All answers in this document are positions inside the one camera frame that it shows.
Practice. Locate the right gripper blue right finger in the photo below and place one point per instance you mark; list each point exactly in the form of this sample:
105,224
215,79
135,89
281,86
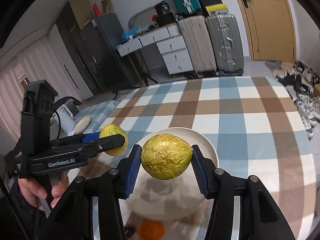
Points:
199,167

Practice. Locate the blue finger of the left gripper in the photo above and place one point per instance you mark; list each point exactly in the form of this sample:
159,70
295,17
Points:
90,137
110,142

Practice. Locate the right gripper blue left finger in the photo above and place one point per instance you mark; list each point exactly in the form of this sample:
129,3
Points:
133,162

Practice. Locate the smooth yellow-green guava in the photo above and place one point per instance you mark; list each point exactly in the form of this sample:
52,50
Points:
113,131

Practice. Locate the wrinkled yellow guava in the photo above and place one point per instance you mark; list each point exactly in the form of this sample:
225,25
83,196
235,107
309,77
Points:
166,156

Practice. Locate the orange tangerine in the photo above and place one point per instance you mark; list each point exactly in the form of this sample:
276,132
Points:
151,230

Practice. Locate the person's left hand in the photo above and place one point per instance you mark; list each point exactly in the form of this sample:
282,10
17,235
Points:
31,190

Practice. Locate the small cream plate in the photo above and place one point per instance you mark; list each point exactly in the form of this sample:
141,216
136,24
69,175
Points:
82,124

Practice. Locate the large cream plate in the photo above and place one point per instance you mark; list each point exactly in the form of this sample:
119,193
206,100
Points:
170,199

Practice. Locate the dark cherry lower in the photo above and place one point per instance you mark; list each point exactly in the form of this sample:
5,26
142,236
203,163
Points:
129,231

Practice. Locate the checkered tablecloth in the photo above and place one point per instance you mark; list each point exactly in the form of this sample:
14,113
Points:
251,121

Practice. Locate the dark refrigerator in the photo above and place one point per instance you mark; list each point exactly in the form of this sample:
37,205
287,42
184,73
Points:
102,35

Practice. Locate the white high-top sneaker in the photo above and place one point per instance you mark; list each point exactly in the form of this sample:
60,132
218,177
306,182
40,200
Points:
308,118

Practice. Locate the white drawer desk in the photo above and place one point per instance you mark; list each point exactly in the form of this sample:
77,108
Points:
170,44

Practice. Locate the beige suitcase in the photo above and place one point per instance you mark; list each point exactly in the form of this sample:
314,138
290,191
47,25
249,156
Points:
198,44

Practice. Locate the grey silver suitcase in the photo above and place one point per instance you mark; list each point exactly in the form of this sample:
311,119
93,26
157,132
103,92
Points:
226,42

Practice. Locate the wooden door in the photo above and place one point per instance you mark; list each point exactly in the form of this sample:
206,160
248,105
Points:
270,29

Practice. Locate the stack of shoe boxes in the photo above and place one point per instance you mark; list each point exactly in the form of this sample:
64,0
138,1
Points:
213,7

